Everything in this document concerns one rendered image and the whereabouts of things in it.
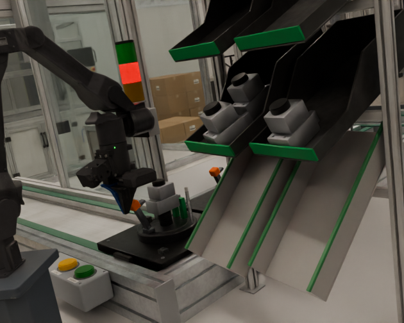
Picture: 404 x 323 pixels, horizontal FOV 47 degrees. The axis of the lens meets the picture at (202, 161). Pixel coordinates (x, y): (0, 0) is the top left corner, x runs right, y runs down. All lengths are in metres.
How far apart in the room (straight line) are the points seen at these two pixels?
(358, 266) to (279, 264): 0.33
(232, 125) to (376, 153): 0.23
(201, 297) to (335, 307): 0.26
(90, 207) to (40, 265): 0.74
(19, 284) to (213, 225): 0.35
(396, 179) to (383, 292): 0.31
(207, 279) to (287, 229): 0.24
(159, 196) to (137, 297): 0.23
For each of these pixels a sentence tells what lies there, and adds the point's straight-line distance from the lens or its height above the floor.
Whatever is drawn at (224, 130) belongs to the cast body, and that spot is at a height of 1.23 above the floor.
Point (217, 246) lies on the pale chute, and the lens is 0.87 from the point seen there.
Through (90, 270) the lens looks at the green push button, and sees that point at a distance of 0.99.
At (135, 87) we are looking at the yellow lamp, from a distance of 1.23.
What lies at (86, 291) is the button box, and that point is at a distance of 0.98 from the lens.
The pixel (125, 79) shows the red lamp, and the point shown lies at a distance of 1.23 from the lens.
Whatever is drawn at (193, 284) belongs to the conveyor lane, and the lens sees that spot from 0.95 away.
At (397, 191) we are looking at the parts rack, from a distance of 0.75.
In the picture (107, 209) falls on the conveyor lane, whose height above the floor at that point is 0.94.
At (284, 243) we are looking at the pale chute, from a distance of 0.79.
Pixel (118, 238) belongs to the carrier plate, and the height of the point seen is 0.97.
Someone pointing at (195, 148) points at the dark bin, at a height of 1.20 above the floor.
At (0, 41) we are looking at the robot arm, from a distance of 0.82.
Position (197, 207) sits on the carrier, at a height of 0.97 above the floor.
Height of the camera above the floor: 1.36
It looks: 13 degrees down
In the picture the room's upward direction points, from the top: 10 degrees counter-clockwise
